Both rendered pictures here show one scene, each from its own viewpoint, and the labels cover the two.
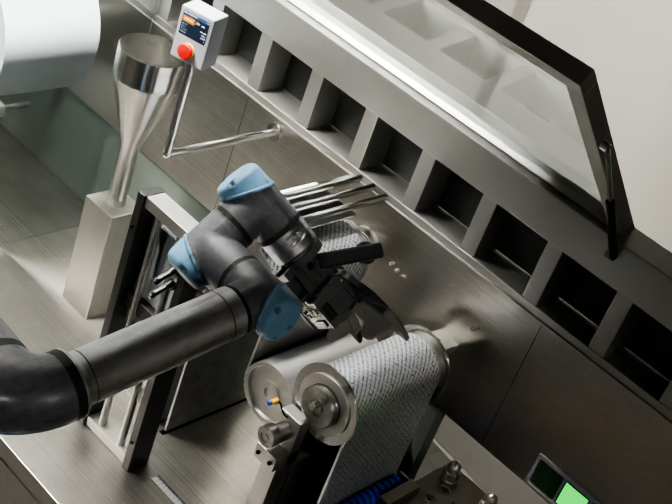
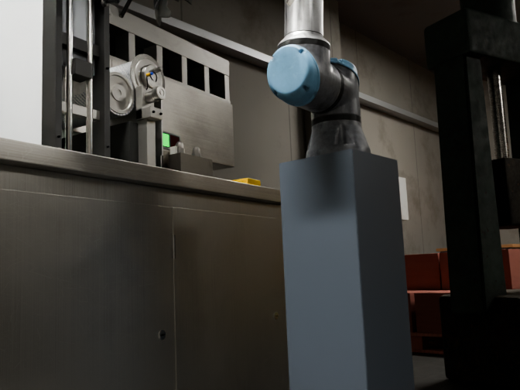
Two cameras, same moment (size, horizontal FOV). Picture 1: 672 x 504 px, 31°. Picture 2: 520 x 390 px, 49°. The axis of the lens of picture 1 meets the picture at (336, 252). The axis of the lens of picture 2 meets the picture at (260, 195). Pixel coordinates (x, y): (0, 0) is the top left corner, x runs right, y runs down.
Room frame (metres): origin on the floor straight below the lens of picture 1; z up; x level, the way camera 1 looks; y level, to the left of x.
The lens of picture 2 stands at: (1.33, 1.59, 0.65)
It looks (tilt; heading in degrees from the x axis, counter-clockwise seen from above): 8 degrees up; 270
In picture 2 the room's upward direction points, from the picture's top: 2 degrees counter-clockwise
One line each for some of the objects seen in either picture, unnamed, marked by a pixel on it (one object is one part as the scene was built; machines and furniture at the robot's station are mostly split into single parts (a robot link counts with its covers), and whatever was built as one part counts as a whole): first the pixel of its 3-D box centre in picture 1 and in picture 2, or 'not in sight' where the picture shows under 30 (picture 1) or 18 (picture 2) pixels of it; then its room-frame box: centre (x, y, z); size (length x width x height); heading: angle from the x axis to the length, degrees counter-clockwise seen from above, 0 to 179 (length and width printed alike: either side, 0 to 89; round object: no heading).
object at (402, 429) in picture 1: (370, 460); (135, 132); (1.72, -0.19, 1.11); 0.23 x 0.01 x 0.18; 147
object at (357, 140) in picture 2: not in sight; (336, 140); (1.14, 0.28, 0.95); 0.15 x 0.15 x 0.10
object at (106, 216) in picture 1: (117, 196); not in sight; (2.14, 0.47, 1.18); 0.14 x 0.14 x 0.57
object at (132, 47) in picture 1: (151, 63); not in sight; (2.14, 0.47, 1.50); 0.14 x 0.14 x 0.06
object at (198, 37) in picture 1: (196, 35); not in sight; (1.98, 0.37, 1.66); 0.07 x 0.07 x 0.10; 73
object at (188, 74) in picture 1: (179, 107); not in sight; (1.98, 0.36, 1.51); 0.02 x 0.02 x 0.20
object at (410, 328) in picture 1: (417, 362); not in sight; (1.86, -0.22, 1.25); 0.15 x 0.01 x 0.15; 57
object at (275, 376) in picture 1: (316, 373); (89, 101); (1.82, -0.05, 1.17); 0.26 x 0.12 x 0.12; 147
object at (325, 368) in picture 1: (325, 404); (148, 78); (1.65, -0.08, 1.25); 0.15 x 0.01 x 0.15; 57
